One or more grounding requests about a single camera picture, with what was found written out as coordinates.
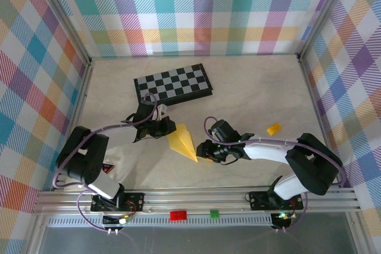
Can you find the small yellow block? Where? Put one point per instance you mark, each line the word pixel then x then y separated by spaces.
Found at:
pixel 274 129

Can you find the black controller board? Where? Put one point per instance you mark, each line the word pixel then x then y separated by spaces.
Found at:
pixel 282 219
pixel 114 220

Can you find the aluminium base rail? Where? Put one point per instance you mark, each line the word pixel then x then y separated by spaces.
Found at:
pixel 193 200

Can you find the green button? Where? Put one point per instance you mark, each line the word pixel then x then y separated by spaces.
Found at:
pixel 214 214

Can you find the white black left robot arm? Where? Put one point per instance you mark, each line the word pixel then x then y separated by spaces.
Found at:
pixel 80 161

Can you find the aluminium corner post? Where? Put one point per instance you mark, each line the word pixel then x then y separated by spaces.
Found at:
pixel 64 19
pixel 326 13

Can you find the black grey folding chessboard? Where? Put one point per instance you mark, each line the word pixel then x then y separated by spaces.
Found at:
pixel 172 87

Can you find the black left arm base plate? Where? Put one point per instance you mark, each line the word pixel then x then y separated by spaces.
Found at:
pixel 137 202

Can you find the aluminium side rail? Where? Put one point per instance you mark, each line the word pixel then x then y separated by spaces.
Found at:
pixel 77 117

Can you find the yellow square paper sheet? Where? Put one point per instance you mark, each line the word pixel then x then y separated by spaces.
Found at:
pixel 183 144

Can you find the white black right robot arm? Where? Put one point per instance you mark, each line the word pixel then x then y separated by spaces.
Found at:
pixel 315 170

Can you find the red button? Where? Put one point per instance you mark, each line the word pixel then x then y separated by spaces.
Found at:
pixel 178 215

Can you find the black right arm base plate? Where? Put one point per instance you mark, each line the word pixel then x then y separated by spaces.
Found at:
pixel 259 202

